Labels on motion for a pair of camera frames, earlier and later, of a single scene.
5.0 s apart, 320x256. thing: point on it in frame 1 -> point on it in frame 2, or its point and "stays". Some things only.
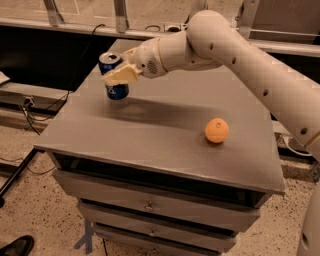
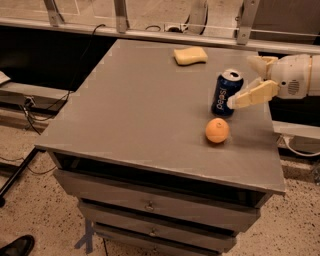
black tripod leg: [15, 173] stays
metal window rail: [53, 19] stays
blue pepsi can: [108, 62] -> [227, 85]
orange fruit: [216, 130] stays
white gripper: [146, 58] -> [290, 76]
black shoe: [22, 246] stays
